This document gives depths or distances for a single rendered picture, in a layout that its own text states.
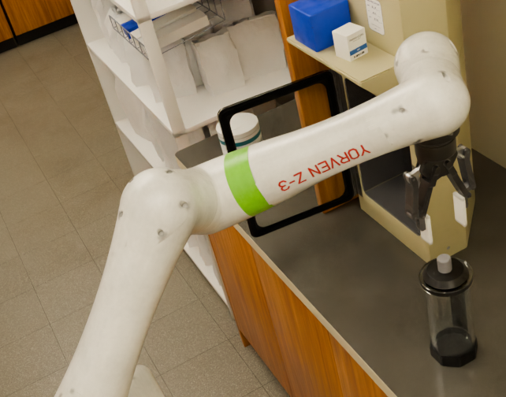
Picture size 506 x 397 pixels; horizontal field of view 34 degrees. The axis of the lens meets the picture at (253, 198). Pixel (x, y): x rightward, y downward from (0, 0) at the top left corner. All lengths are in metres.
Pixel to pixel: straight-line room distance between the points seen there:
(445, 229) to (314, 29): 0.59
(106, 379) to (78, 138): 3.85
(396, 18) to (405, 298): 0.67
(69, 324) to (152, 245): 2.51
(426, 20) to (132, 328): 0.88
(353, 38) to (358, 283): 0.63
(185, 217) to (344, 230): 1.03
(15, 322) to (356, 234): 2.08
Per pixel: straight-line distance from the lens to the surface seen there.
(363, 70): 1.75
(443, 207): 2.01
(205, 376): 3.27
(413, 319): 1.96
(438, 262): 1.69
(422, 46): 1.40
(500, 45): 2.25
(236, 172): 1.36
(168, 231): 1.25
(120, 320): 1.31
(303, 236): 2.24
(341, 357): 2.14
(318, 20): 1.84
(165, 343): 3.46
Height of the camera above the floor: 2.32
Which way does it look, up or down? 35 degrees down
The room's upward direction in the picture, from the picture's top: 15 degrees counter-clockwise
